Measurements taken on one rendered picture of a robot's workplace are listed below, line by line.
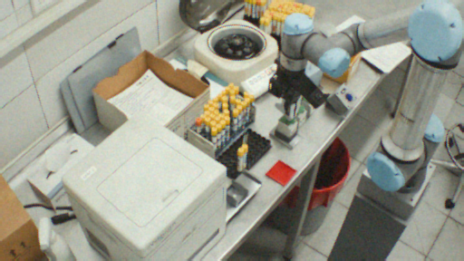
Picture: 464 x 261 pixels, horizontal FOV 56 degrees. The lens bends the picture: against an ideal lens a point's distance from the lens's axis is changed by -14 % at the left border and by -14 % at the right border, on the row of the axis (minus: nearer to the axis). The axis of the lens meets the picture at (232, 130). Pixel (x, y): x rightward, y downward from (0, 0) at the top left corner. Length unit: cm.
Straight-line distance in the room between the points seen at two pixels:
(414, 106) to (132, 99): 91
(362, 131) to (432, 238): 79
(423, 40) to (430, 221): 175
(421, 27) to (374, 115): 205
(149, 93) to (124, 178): 56
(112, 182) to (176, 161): 15
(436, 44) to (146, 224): 68
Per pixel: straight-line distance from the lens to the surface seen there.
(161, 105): 157
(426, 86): 104
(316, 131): 160
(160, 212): 104
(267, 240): 235
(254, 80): 166
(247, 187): 139
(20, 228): 125
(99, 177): 111
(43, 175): 147
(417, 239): 253
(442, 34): 93
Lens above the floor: 205
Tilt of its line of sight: 48 degrees down
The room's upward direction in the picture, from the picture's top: 2 degrees clockwise
